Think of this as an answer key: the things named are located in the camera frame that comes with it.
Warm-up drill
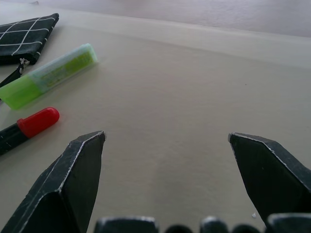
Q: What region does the green highlighter pen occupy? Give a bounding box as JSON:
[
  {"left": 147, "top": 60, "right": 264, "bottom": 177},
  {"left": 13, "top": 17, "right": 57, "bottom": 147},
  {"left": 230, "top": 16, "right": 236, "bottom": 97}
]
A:
[{"left": 0, "top": 43, "right": 98, "bottom": 111}]

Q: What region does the black marker with red cap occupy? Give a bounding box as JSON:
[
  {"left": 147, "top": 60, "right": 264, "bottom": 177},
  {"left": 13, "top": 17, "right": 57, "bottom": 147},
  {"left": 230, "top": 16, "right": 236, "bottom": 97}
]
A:
[{"left": 0, "top": 107, "right": 60, "bottom": 157}]

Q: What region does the black checkered pencil pouch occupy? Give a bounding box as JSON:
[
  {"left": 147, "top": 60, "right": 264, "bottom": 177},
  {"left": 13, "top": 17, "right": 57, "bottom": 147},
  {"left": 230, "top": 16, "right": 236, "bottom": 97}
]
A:
[{"left": 0, "top": 13, "right": 60, "bottom": 88}]

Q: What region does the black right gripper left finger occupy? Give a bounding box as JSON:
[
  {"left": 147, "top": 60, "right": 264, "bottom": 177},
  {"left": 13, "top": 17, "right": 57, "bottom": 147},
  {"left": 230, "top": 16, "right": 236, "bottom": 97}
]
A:
[{"left": 1, "top": 131, "right": 107, "bottom": 233}]

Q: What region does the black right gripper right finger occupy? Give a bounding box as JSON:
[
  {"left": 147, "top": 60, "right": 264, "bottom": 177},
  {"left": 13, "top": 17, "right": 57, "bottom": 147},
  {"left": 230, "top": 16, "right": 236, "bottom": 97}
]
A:
[{"left": 227, "top": 132, "right": 311, "bottom": 225}]

